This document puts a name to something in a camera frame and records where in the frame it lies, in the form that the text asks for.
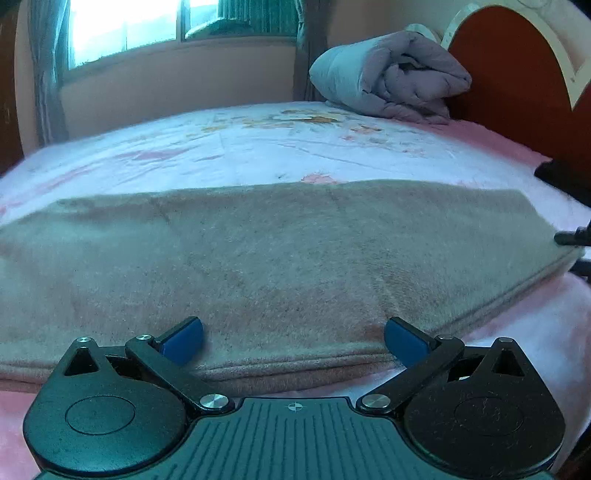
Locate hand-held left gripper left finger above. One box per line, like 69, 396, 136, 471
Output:
61, 316, 236, 414

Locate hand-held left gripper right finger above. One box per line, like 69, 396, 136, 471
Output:
357, 316, 532, 413

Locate grey fleece pants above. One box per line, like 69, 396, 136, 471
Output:
0, 179, 583, 385

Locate dark cloth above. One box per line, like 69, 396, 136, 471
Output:
533, 157, 591, 208

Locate red and white headboard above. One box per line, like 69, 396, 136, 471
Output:
441, 0, 591, 185

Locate bed with pink floral blanket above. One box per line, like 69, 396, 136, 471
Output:
0, 99, 591, 480

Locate rolled grey quilt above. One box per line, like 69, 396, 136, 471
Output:
308, 23, 474, 125

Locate grey curtain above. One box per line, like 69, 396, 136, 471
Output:
292, 0, 332, 103
27, 0, 71, 145

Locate brown wooden door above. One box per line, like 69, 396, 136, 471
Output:
0, 0, 25, 178

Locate dark bundle on windowsill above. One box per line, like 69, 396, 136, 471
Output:
184, 17, 254, 41

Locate window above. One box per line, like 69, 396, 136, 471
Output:
67, 0, 300, 71

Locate green pleated curtain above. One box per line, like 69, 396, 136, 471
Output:
217, 0, 299, 38

